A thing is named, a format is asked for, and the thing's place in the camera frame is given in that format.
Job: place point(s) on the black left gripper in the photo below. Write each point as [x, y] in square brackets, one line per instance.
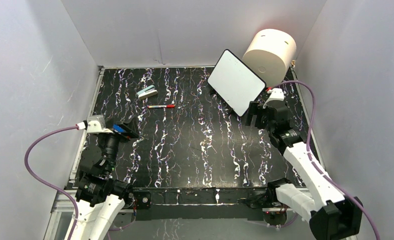
[131, 125]

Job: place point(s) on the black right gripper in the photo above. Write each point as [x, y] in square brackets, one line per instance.
[252, 110]

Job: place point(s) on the red capped whiteboard marker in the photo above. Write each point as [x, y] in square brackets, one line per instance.
[169, 106]

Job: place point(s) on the black framed whiteboard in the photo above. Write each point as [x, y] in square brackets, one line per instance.
[235, 83]

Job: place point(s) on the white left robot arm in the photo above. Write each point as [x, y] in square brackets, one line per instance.
[99, 198]

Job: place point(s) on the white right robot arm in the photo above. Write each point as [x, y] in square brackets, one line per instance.
[331, 214]

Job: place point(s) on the teal and cream eraser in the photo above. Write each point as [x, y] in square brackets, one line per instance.
[147, 92]

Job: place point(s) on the cream cylindrical container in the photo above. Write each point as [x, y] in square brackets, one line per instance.
[270, 55]

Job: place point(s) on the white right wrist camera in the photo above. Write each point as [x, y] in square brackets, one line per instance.
[275, 94]

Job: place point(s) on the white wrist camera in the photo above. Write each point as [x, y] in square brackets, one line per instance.
[96, 124]
[275, 94]

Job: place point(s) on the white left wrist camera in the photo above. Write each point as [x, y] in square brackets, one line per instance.
[96, 124]

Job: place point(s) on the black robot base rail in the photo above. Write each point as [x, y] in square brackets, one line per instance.
[249, 203]

